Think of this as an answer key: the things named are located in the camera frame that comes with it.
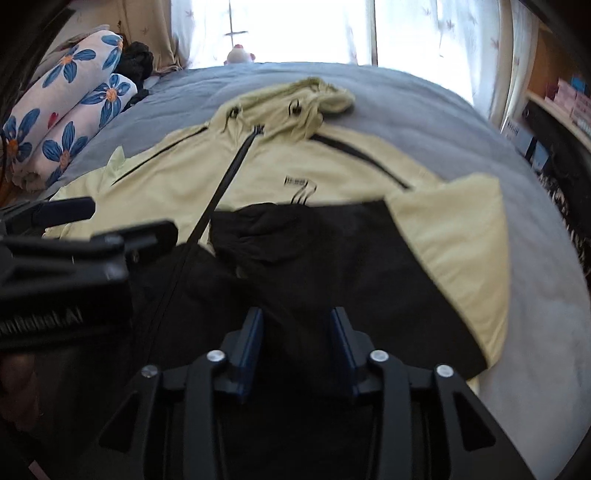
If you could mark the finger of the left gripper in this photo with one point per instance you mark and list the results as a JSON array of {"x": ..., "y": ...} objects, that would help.
[
  {"x": 43, "y": 214},
  {"x": 148, "y": 240}
]

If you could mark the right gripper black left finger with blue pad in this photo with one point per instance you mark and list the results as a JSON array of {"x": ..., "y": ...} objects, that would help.
[{"x": 166, "y": 421}]

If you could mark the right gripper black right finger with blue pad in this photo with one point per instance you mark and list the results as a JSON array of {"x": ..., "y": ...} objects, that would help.
[{"x": 432, "y": 425}]

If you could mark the yellow and black hooded jacket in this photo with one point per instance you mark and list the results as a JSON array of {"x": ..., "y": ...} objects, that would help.
[{"x": 316, "y": 216}]

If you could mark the black clothing pile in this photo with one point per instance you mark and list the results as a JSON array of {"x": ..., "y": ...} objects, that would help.
[{"x": 136, "y": 63}]

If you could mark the grey bed blanket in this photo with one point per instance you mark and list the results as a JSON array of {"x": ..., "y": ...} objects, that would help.
[{"x": 539, "y": 391}]

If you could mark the lower floral rolled quilt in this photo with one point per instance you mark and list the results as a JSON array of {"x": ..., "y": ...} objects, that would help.
[{"x": 65, "y": 141}]

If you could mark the floral rolled quilt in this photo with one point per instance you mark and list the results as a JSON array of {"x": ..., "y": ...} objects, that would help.
[
  {"x": 79, "y": 70},
  {"x": 65, "y": 141}
]

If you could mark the upper floral rolled quilt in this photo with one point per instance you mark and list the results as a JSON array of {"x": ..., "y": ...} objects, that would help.
[{"x": 79, "y": 70}]

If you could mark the white pink plush toy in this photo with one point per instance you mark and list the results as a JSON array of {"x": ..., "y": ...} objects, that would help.
[{"x": 238, "y": 55}]

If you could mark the beige patterned curtain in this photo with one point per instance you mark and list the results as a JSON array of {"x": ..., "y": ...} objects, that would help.
[{"x": 164, "y": 26}]

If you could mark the black white patterned cloth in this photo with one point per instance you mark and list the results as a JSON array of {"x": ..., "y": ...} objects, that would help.
[{"x": 580, "y": 241}]

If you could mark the pink storage boxes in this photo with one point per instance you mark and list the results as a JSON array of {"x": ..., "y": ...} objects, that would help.
[{"x": 574, "y": 103}]

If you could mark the white sheer curtain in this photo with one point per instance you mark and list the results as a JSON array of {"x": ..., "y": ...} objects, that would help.
[{"x": 480, "y": 50}]

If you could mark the wooden wall shelf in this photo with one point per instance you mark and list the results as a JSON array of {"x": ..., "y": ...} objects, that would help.
[{"x": 543, "y": 74}]

